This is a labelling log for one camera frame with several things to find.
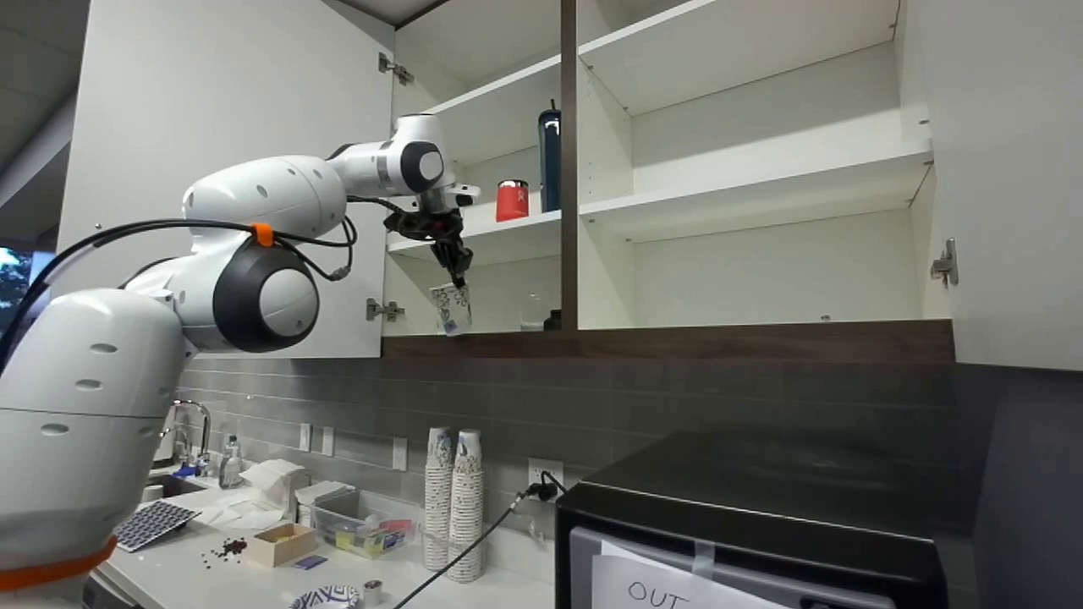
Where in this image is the black power cable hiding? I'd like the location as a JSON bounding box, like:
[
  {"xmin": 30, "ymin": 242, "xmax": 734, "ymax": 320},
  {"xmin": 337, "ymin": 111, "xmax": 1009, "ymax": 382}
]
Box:
[{"xmin": 389, "ymin": 474, "xmax": 566, "ymax": 609}]

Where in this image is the patterned paper cup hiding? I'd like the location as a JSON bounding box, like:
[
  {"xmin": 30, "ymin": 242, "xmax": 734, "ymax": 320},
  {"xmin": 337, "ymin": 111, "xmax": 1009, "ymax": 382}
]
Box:
[{"xmin": 428, "ymin": 286, "xmax": 470, "ymax": 334}]

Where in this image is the clear plastic container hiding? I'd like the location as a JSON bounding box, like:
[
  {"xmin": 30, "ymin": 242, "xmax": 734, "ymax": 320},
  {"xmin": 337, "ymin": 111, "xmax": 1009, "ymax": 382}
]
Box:
[{"xmin": 311, "ymin": 512, "xmax": 411, "ymax": 560}]

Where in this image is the small black object in cupboard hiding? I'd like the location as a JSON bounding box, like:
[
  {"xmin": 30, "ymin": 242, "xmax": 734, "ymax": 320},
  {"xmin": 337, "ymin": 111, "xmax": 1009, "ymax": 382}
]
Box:
[{"xmin": 542, "ymin": 309, "xmax": 562, "ymax": 333}]

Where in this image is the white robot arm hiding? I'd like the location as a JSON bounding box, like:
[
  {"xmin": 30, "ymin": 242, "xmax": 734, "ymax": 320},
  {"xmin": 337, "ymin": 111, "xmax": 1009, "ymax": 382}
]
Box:
[{"xmin": 0, "ymin": 115, "xmax": 470, "ymax": 601}]

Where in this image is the white cupboard door far side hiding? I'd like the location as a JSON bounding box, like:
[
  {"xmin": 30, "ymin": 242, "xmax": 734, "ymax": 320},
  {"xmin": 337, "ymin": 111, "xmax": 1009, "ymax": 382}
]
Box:
[{"xmin": 904, "ymin": 0, "xmax": 1083, "ymax": 374}]

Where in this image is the right stack of paper cups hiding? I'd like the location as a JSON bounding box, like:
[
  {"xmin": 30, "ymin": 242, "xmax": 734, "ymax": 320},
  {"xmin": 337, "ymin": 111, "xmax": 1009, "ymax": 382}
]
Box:
[{"xmin": 450, "ymin": 429, "xmax": 485, "ymax": 583}]

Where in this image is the small cardboard box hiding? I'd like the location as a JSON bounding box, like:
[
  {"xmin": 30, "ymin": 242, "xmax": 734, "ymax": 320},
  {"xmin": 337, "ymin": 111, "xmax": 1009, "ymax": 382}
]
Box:
[{"xmin": 243, "ymin": 526, "xmax": 315, "ymax": 569}]

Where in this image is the white crumpled paper towel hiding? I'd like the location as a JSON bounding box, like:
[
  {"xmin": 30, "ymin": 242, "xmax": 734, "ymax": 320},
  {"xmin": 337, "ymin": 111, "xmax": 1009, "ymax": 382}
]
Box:
[{"xmin": 243, "ymin": 461, "xmax": 309, "ymax": 509}]

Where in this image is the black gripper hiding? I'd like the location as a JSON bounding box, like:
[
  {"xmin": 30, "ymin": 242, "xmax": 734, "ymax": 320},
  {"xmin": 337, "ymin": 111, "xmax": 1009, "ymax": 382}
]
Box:
[{"xmin": 419, "ymin": 209, "xmax": 474, "ymax": 287}]

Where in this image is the clear small bottle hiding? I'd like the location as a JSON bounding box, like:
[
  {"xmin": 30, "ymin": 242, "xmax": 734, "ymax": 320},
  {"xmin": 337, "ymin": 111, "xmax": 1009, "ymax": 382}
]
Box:
[{"xmin": 221, "ymin": 433, "xmax": 243, "ymax": 492}]

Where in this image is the red cup on shelf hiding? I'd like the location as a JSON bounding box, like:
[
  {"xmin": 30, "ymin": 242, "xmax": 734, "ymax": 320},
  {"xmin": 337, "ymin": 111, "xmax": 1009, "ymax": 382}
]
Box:
[{"xmin": 495, "ymin": 181, "xmax": 529, "ymax": 219}]

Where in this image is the white wall cupboard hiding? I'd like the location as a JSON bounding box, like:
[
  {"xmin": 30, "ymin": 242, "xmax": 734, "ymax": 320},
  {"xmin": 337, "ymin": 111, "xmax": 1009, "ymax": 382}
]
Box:
[{"xmin": 389, "ymin": 0, "xmax": 948, "ymax": 334}]

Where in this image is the black microwave oven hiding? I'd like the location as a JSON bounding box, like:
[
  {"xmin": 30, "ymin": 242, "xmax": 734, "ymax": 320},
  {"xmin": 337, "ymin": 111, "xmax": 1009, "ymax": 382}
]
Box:
[{"xmin": 554, "ymin": 429, "xmax": 978, "ymax": 609}]

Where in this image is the white cupboard door by robot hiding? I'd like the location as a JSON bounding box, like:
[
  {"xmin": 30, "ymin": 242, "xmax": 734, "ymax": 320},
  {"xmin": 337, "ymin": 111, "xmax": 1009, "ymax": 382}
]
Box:
[{"xmin": 47, "ymin": 0, "xmax": 389, "ymax": 359}]

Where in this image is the dark blue tumbler bottle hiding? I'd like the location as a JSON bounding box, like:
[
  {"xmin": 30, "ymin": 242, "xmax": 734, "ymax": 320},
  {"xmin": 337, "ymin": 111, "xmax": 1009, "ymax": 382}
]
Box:
[{"xmin": 536, "ymin": 100, "xmax": 562, "ymax": 215}]

